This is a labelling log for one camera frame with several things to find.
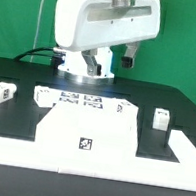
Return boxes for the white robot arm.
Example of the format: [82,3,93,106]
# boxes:
[54,0,161,84]

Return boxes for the marker sheet on table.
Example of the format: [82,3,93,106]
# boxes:
[48,88,120,112]

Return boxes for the white cable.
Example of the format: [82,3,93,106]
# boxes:
[29,0,54,65]

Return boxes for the white square tabletop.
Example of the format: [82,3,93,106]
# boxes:
[35,99,139,156]

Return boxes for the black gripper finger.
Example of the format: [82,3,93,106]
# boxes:
[82,50,101,76]
[121,42,139,69]

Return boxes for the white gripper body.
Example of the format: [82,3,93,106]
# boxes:
[54,0,161,52]

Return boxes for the black cable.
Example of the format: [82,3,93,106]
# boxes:
[12,42,65,69]

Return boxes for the white obstacle fence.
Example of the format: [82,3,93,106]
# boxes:
[0,130,196,191]

